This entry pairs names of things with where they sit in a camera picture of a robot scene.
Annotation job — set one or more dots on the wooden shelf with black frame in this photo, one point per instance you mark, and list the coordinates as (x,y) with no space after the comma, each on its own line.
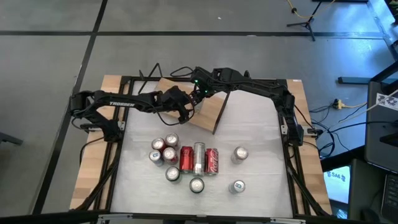
(208,116)

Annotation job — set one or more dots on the monitor screen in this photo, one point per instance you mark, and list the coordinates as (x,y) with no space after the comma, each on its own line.
(337,183)

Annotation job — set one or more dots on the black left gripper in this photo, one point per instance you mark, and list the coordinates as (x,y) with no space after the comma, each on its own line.
(174,99)

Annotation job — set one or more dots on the silver metal bracket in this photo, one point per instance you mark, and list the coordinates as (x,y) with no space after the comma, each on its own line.
(115,218)
(287,221)

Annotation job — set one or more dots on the black table frame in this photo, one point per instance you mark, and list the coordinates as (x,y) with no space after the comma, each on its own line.
(236,216)

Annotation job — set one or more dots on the blue silver Red Bull can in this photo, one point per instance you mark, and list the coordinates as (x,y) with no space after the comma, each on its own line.
(237,186)
(155,157)

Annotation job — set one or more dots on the black keyboard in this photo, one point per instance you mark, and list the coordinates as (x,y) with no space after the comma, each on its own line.
(391,196)

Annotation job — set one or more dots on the dark grey cabinet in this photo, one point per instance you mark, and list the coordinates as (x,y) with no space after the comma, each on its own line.
(379,140)

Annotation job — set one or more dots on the black tripod stand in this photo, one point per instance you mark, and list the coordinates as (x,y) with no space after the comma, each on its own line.
(308,23)

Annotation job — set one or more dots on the dark furniture leg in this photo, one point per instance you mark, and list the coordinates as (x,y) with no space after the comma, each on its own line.
(9,138)

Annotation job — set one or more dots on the silver Diet Coke can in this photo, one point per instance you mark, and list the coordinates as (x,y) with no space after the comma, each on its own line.
(172,140)
(240,154)

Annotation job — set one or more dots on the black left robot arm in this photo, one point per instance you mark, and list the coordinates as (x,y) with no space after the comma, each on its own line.
(124,104)

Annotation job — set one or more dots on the black diagonal frame strut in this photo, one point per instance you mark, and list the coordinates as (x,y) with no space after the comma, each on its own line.
(306,189)
(93,186)

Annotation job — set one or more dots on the white paper label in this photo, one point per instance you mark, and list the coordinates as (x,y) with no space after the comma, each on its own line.
(387,101)

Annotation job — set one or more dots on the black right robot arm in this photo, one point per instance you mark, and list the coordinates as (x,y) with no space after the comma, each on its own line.
(264,87)

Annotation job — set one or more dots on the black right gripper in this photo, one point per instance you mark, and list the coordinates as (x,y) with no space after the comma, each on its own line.
(205,81)

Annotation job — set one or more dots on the black floor bar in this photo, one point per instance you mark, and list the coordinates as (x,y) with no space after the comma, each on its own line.
(354,80)

